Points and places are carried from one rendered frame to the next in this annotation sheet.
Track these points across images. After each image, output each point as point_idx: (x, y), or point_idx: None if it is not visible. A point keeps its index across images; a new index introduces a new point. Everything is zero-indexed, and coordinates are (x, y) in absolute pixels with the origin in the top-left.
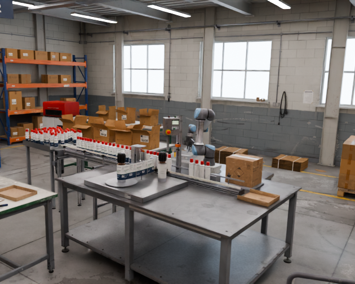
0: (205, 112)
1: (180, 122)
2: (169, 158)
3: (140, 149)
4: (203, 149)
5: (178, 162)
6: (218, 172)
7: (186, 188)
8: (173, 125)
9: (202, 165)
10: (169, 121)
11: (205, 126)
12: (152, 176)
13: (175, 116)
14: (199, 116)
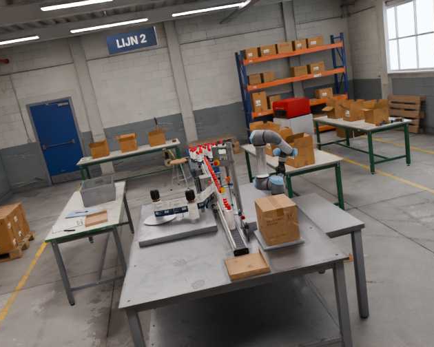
0: (260, 135)
1: (227, 151)
2: (220, 194)
3: (203, 180)
4: (264, 183)
5: (235, 198)
6: None
7: (209, 234)
8: (220, 155)
9: (225, 208)
10: (215, 150)
11: (282, 150)
12: (200, 213)
13: (222, 144)
14: (253, 141)
